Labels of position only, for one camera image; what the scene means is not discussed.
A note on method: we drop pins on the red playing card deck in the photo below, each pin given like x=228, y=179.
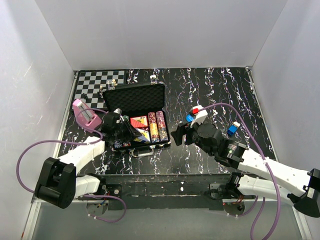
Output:
x=140, y=122

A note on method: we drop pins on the purple and red chip column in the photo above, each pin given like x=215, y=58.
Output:
x=162, y=129

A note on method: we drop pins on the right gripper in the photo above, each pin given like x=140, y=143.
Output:
x=183, y=129

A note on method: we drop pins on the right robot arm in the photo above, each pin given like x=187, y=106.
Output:
x=256, y=176

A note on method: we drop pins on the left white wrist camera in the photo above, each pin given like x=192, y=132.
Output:
x=118, y=111

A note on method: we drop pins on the blue small blind button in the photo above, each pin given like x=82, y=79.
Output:
x=189, y=118

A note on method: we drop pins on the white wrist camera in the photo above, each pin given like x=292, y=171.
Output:
x=118, y=111
x=199, y=115

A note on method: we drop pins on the black poker chip case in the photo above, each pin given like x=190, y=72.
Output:
x=137, y=100

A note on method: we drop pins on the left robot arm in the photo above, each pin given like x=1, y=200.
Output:
x=59, y=181

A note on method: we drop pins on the red and yellow chip column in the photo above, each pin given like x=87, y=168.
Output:
x=153, y=127

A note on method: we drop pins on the blue playing card deck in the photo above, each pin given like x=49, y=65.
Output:
x=144, y=137

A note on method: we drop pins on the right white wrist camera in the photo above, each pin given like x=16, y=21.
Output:
x=199, y=115

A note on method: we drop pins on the blue and white block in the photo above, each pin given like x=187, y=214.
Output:
x=233, y=128

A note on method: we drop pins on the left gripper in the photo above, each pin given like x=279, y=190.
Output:
x=132, y=133

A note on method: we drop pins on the pink wedge box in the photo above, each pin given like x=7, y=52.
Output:
x=86, y=117

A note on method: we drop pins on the checkerboard mat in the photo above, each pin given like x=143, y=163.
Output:
x=91, y=81

